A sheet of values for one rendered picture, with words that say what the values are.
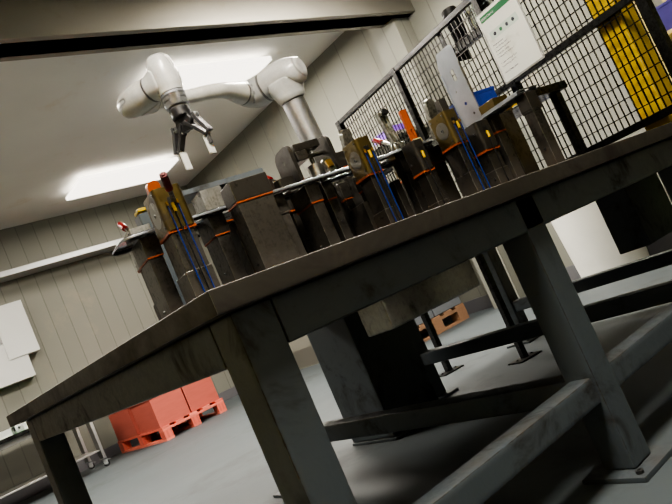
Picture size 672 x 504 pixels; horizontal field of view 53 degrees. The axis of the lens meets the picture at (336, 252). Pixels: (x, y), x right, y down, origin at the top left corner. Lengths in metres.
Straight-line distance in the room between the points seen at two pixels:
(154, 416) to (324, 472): 6.33
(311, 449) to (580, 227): 4.00
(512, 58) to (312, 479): 2.15
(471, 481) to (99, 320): 7.80
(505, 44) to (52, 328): 6.87
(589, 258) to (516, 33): 2.42
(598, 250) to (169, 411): 4.59
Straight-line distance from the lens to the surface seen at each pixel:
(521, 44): 2.86
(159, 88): 2.56
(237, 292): 1.02
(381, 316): 1.58
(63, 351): 8.68
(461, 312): 6.16
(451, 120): 2.30
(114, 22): 4.56
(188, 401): 7.55
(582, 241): 4.94
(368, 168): 2.09
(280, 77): 2.90
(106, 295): 8.96
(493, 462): 1.35
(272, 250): 1.88
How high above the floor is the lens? 0.61
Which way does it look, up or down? 4 degrees up
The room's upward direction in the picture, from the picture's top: 24 degrees counter-clockwise
